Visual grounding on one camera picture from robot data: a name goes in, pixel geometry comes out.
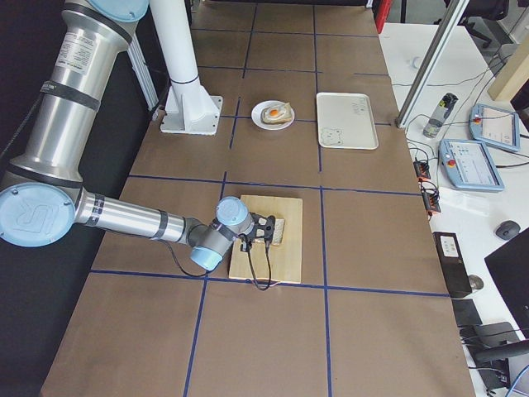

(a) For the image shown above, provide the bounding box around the black power box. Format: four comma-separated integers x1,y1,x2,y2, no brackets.
432,232,472,299

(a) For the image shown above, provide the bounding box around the cream bear tray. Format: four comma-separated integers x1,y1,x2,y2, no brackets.
316,92,379,150

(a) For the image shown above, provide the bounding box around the clear water bottle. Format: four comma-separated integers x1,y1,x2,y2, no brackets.
422,93,458,138

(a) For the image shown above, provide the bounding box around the toast with fried egg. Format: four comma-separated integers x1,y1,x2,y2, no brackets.
260,103,293,124

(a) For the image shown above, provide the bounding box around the aluminium frame post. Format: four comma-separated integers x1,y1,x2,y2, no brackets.
395,0,469,128

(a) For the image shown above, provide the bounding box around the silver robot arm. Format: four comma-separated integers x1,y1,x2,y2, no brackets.
1,1,275,271

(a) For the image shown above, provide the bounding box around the black monitor corner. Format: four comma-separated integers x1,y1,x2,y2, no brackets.
485,234,528,337

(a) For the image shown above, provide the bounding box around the white round plate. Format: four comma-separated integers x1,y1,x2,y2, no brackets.
251,100,295,130

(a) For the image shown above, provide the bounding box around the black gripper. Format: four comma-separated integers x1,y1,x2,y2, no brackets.
250,213,276,244

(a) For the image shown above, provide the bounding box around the bread slice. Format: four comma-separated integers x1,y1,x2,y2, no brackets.
256,218,285,246

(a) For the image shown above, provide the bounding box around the near teach pendant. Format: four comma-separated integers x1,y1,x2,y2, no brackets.
438,139,505,192

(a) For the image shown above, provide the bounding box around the orange black power strip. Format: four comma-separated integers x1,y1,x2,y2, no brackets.
413,159,441,217

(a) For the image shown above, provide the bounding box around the wooden cutting board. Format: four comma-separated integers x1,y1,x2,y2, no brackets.
228,195,303,284

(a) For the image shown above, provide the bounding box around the teach pendant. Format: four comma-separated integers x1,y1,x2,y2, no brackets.
438,139,505,192
469,103,521,152

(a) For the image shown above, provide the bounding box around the black computer mouse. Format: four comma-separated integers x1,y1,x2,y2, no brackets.
495,220,521,241

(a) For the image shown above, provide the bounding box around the far teach pendant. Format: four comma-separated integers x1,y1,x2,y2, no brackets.
469,103,521,152

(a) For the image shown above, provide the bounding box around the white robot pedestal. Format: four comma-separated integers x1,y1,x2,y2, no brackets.
150,0,223,136

